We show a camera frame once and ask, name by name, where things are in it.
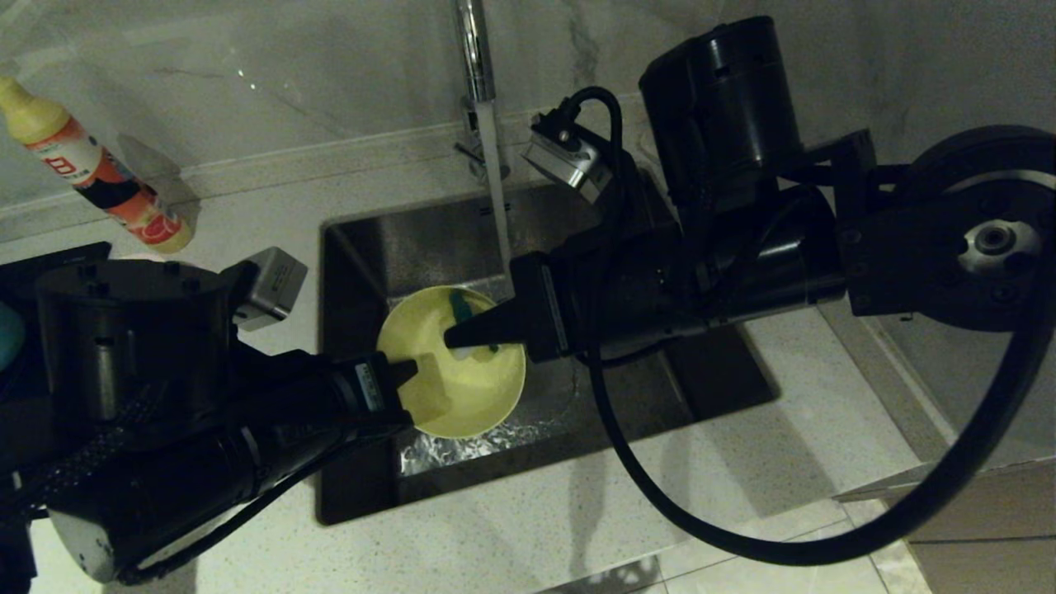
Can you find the chrome faucet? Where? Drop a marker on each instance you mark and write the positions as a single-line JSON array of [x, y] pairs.
[[477, 49]]

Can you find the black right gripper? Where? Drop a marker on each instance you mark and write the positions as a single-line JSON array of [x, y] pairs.
[[619, 289]]

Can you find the stainless steel sink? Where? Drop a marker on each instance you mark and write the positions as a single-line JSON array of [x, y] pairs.
[[429, 239]]

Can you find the yellow and green sponge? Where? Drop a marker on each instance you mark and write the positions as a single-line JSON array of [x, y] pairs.
[[460, 309]]

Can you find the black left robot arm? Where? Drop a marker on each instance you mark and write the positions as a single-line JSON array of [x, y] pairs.
[[124, 346]]

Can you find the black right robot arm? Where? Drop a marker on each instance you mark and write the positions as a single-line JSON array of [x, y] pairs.
[[718, 99]]

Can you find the black induction cooktop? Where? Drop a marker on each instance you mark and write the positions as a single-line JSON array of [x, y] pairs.
[[49, 256]]

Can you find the blue plastic bowl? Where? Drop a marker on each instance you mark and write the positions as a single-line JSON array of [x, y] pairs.
[[7, 334]]

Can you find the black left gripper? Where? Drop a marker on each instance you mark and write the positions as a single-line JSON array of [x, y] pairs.
[[305, 392]]

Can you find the yellow detergent bottle red label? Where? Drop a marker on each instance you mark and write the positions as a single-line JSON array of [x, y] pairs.
[[91, 169]]

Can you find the yellow plastic bowl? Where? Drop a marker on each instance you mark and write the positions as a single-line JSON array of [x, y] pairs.
[[478, 396]]

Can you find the light wooden cabinet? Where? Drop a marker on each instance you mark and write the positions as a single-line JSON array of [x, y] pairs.
[[990, 536]]

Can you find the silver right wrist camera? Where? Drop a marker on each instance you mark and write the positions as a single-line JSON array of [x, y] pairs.
[[569, 157]]

